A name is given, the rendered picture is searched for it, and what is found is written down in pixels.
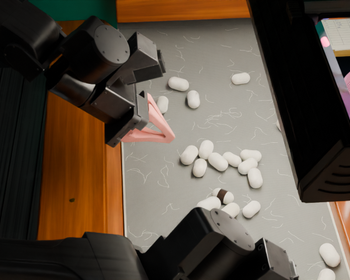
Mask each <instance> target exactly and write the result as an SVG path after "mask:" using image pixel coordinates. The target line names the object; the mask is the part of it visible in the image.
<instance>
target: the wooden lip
mask: <svg viewBox="0 0 350 280"><path fill-rule="evenodd" d="M228 18H250V14H249V10H248V6H247V2H246V0H116V19H117V23H131V22H158V21H186V20H200V19H228Z"/></svg>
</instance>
